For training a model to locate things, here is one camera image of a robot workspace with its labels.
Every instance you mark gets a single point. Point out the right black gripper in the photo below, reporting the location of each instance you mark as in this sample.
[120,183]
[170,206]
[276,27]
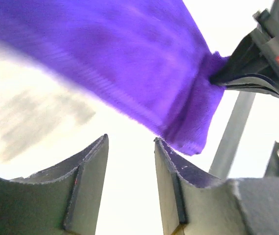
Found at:
[247,69]

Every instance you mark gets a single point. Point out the aluminium frame rail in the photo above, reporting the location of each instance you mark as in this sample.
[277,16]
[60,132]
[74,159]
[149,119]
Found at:
[228,146]

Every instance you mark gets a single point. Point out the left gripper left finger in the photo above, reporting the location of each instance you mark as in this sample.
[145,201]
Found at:
[61,200]

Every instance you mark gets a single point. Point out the purple towel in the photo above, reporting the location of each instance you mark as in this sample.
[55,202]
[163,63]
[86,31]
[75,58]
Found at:
[146,58]

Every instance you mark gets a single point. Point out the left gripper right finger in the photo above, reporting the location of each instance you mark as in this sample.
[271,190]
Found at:
[193,202]

